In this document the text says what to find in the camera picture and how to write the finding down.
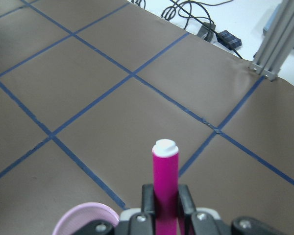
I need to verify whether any pink mesh cup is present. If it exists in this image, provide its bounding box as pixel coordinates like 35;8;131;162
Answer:
52;202;120;235

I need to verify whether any aluminium frame post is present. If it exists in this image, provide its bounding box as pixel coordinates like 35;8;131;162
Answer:
249;0;294;81

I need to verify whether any pink marker pen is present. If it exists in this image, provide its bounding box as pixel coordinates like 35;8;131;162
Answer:
152;139;179;235

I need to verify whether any small blue plaid device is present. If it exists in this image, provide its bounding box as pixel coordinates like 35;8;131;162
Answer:
216;30;242;50

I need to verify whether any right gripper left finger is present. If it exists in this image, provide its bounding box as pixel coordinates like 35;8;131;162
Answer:
141;184;156;220

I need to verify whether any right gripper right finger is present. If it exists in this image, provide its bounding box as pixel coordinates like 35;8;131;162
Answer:
177;184;199;231

